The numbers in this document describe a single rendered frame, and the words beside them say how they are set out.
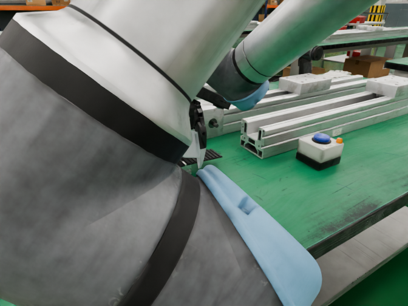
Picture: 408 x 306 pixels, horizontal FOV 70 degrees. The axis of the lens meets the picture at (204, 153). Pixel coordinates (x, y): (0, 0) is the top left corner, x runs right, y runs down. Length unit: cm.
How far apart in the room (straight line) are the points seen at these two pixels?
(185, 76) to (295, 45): 29
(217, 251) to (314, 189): 55
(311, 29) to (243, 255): 31
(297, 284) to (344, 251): 125
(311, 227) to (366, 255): 87
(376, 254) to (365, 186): 74
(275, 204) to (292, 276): 46
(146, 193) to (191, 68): 7
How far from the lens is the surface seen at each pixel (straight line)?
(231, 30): 17
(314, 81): 115
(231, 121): 93
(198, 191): 18
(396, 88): 120
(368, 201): 71
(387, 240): 157
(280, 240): 17
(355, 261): 141
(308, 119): 87
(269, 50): 45
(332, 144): 79
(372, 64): 467
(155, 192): 16
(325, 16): 41
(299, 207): 64
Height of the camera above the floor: 115
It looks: 27 degrees down
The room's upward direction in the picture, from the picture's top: straight up
